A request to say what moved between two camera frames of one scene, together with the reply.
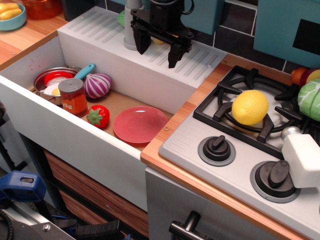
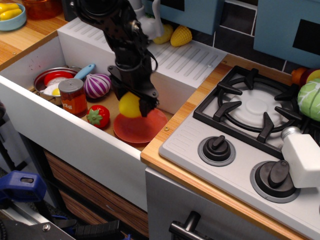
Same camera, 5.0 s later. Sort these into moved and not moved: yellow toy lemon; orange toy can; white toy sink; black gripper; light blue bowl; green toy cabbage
Moved: black gripper; yellow toy lemon
Not moved: green toy cabbage; orange toy can; white toy sink; light blue bowl
